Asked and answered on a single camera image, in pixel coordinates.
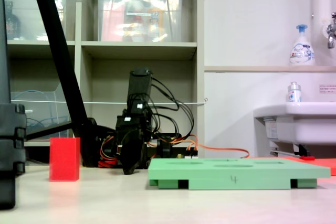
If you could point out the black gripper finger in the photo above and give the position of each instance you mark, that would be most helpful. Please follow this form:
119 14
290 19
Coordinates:
147 145
132 153

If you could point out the small red flat piece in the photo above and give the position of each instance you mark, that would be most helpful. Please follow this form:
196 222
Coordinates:
307 158

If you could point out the black tripod leg with locks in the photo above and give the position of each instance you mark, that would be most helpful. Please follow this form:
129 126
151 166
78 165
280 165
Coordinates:
9 142

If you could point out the metal faucet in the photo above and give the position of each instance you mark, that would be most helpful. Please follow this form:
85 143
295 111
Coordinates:
330 31

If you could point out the green shape sorter board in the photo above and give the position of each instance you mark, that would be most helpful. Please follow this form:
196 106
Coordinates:
236 174

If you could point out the circuit board with green terminal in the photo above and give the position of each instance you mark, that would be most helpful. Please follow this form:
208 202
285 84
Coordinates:
191 154

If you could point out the white sink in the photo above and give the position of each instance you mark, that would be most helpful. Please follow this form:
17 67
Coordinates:
309 121

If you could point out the red square block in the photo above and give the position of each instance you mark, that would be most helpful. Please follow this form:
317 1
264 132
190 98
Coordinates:
64 159

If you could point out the dark glass bottle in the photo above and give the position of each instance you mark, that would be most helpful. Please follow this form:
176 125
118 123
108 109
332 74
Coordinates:
12 24

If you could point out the white foam soap pump bottle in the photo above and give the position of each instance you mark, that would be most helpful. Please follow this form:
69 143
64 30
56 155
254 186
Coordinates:
302 51

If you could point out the small clear bottle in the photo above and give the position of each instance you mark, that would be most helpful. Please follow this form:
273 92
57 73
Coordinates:
294 94

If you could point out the beige shelf unit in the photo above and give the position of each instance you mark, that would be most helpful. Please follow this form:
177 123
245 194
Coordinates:
139 50

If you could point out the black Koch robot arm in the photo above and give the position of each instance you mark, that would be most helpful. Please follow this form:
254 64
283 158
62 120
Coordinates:
139 85

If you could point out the yellow orange pouch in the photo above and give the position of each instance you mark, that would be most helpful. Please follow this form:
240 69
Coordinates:
155 24

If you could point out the black tripod brace bar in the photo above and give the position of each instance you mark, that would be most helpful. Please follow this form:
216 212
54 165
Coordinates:
50 129

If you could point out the pink packet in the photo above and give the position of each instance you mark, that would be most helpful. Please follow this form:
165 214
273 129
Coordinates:
113 22

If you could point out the clear bin with bottles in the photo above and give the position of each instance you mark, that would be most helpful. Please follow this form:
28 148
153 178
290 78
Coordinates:
31 22

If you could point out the large clear storage bin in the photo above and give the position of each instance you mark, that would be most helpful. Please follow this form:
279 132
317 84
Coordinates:
136 22

